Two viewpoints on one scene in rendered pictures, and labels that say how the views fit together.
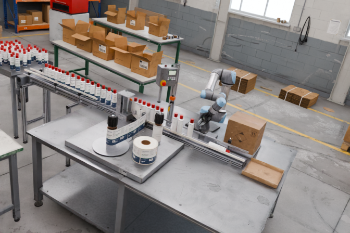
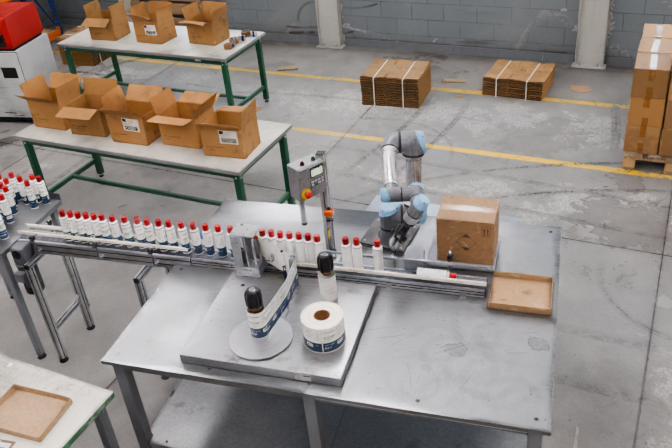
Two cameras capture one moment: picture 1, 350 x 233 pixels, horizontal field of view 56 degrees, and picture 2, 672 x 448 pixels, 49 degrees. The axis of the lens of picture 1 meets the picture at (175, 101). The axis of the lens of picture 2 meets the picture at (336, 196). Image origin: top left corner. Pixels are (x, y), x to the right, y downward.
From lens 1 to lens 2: 0.96 m
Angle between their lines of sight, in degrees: 10
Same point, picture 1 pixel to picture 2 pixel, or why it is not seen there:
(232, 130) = (447, 235)
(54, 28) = not seen: outside the picture
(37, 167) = (137, 410)
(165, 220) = (385, 419)
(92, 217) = not seen: outside the picture
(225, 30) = not seen: outside the picture
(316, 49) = not seen: outside the picture
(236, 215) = (507, 386)
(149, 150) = (334, 328)
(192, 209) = (439, 400)
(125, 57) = (185, 131)
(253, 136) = (487, 235)
